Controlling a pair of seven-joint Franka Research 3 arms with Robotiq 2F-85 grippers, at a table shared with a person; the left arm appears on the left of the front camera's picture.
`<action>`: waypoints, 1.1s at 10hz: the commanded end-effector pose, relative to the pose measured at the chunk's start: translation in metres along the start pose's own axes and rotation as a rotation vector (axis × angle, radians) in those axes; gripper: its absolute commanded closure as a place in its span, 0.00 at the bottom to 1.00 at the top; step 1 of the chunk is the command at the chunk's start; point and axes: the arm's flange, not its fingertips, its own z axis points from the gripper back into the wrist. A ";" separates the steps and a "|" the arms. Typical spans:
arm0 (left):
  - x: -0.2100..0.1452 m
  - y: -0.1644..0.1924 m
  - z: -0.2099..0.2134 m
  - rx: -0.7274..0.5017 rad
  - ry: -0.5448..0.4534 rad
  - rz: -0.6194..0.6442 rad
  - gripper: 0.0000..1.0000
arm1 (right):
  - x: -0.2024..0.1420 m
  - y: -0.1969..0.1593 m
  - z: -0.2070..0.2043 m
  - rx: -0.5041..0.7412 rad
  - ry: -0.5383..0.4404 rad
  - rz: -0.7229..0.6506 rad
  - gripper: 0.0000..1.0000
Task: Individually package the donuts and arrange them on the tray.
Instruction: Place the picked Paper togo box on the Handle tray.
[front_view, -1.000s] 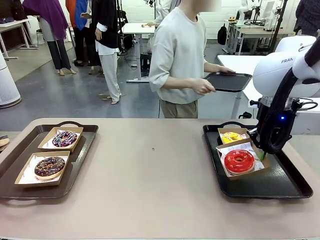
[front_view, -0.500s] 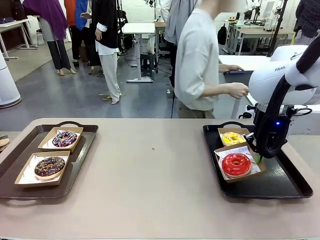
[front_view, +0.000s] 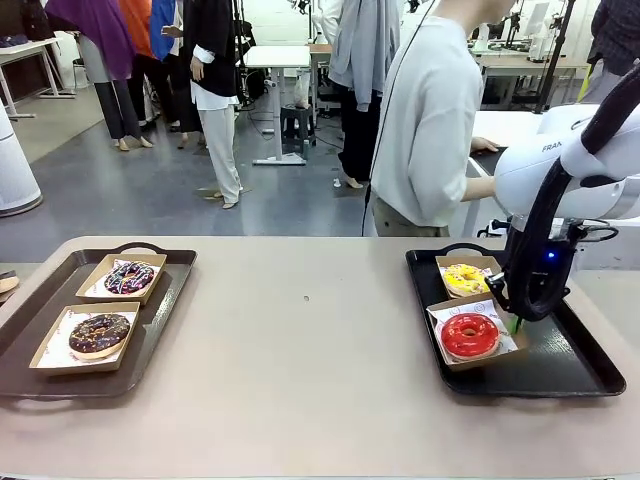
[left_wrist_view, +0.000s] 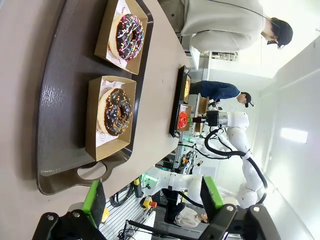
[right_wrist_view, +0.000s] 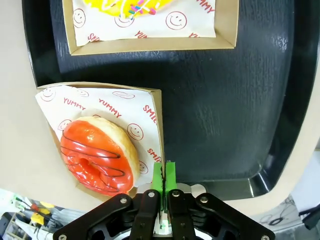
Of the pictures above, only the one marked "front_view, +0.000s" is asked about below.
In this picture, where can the yellow sprinkled donut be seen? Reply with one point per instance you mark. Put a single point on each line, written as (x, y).
(467, 285)

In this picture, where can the black plastic stool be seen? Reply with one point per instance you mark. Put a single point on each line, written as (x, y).
(297, 125)

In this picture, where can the person's right forearm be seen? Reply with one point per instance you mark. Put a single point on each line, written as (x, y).
(477, 190)

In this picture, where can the black caster wheel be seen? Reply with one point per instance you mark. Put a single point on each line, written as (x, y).
(491, 229)

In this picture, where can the person in dark plaid shirt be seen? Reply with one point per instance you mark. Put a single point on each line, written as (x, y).
(617, 35)

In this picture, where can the red glazed donut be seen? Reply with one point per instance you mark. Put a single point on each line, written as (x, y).
(470, 347)

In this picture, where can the white desk with clothes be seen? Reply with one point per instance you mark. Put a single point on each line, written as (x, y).
(30, 47)

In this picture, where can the person in beige sweater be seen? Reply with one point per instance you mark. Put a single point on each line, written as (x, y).
(425, 125)

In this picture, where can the brown cardboard box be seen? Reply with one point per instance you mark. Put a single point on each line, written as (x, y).
(442, 261)
(480, 366)
(117, 300)
(75, 372)

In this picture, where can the person's left hand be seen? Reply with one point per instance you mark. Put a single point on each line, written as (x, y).
(485, 145)

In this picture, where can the black vertical pole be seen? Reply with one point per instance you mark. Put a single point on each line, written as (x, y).
(552, 55)

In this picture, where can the white table with legs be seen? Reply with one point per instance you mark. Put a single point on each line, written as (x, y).
(510, 127)

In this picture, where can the beige brown object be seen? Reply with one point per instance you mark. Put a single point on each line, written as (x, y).
(7, 284)

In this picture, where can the chocolate sprinkled donut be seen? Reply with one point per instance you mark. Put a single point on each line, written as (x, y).
(100, 345)

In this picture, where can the translucent plastic bag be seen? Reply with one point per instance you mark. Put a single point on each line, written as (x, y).
(301, 92)

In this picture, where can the purple sprinkled donut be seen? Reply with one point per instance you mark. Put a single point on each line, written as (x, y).
(129, 285)

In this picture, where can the white standing desk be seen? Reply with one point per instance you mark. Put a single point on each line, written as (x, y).
(277, 55)

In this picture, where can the background workbench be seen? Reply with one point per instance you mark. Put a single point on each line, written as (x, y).
(520, 67)

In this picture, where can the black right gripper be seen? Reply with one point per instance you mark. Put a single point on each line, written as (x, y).
(554, 270)

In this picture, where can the white round pedestal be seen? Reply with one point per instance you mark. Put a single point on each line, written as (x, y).
(17, 175)

